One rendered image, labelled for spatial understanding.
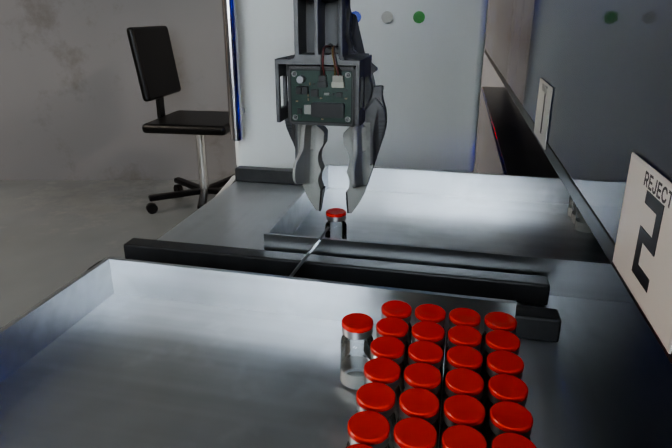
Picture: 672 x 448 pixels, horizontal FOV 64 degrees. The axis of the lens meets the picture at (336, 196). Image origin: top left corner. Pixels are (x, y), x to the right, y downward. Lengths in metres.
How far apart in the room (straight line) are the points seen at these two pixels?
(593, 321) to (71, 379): 0.39
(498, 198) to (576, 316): 0.29
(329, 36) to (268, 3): 0.64
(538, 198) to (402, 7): 0.49
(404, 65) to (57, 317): 0.81
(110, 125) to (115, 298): 3.57
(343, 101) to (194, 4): 3.38
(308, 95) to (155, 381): 0.24
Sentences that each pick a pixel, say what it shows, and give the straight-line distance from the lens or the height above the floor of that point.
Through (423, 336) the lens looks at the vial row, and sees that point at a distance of 0.35.
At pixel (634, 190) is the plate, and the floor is 1.03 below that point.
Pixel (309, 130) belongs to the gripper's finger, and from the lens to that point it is 0.51.
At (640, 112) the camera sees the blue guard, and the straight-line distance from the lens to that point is 0.31.
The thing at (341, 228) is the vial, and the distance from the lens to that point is 0.54.
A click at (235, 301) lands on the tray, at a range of 0.47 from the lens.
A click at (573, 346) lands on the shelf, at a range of 0.46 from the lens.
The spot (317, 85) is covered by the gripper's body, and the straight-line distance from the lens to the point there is 0.45.
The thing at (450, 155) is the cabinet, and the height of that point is 0.84.
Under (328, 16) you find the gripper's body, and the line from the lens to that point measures 0.46.
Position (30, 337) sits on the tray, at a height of 0.90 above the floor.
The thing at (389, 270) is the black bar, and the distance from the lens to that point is 0.49.
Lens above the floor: 1.11
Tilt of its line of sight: 19 degrees down
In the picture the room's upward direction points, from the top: straight up
